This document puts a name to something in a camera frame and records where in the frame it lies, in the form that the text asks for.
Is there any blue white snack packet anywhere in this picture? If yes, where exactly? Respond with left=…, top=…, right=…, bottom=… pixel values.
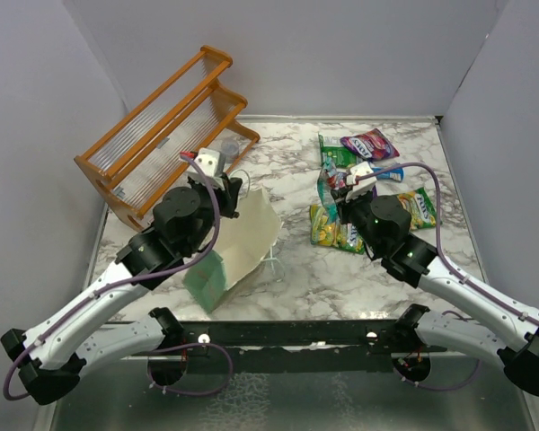
left=371, top=166, right=404, bottom=182

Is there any green printed paper bag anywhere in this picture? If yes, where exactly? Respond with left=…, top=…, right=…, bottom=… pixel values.
left=182, top=182, right=282, bottom=313

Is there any mint blossom candy bag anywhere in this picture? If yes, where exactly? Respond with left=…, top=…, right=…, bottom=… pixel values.
left=316, top=158, right=347, bottom=222

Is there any orange wooden shelf rack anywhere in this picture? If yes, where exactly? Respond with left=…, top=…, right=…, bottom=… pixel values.
left=75, top=46, right=260, bottom=231

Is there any small clear plastic jar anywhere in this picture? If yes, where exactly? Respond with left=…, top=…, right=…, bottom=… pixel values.
left=220, top=138, right=240, bottom=164

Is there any purple pink candy bag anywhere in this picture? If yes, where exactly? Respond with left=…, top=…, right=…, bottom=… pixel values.
left=340, top=128, right=400, bottom=162

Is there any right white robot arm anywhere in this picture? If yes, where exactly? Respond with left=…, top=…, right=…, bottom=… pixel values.
left=331, top=188, right=539, bottom=397

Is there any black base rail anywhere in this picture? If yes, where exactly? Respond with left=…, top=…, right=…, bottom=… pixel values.
left=146, top=304, right=430, bottom=374

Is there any green lemon snack packet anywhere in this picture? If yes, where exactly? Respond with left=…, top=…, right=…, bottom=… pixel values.
left=396, top=187, right=437, bottom=231

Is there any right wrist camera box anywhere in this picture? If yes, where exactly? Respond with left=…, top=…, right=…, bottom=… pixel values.
left=345, top=162, right=376, bottom=202

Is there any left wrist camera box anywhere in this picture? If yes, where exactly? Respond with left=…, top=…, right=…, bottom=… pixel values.
left=180, top=147, right=225, bottom=189

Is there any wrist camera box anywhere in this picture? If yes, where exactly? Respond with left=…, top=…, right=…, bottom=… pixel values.
left=345, top=162, right=376, bottom=202
left=180, top=147, right=225, bottom=189

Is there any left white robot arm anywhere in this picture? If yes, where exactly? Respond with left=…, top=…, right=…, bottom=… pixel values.
left=0, top=174, right=243, bottom=405

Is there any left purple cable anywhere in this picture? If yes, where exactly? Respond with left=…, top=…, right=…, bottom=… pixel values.
left=2, top=152, right=234, bottom=400

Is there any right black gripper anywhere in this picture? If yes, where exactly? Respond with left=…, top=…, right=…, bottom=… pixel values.
left=332, top=185, right=384, bottom=255

